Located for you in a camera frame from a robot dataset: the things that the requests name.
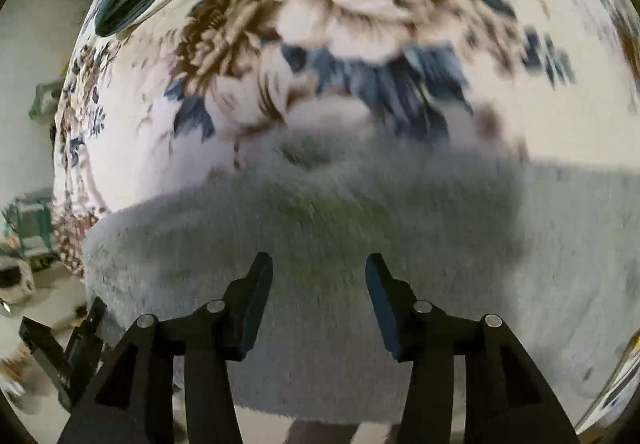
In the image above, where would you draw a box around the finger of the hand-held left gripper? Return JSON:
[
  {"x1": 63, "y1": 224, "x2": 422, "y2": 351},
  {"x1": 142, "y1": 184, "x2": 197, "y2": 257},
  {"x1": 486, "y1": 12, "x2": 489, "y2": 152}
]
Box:
[
  {"x1": 18, "y1": 317, "x2": 77, "y2": 411},
  {"x1": 64, "y1": 296, "x2": 109, "y2": 404}
]

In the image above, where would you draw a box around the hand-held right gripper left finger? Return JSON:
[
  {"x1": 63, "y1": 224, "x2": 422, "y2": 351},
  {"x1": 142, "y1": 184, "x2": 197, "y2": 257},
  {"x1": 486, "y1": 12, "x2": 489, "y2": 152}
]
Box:
[{"x1": 57, "y1": 251, "x2": 274, "y2": 444}]

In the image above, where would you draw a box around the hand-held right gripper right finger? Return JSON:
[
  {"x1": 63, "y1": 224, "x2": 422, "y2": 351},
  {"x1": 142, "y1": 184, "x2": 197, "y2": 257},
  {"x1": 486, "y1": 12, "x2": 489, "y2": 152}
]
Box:
[{"x1": 365, "y1": 253, "x2": 581, "y2": 444}]

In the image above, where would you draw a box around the grey fluffy towel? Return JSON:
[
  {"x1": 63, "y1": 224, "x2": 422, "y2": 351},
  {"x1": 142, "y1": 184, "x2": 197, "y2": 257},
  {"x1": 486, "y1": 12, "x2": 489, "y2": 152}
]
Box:
[{"x1": 81, "y1": 124, "x2": 640, "y2": 426}]

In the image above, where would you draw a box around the floral printed blanket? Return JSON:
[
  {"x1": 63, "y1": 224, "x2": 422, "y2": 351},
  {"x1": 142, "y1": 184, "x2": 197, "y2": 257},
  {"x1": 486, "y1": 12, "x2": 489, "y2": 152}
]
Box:
[{"x1": 52, "y1": 0, "x2": 640, "y2": 432}]

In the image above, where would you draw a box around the green metal frame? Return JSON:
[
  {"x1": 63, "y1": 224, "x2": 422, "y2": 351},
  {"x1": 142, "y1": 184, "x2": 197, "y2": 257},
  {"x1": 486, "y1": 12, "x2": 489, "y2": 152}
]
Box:
[{"x1": 2, "y1": 193, "x2": 54, "y2": 270}]

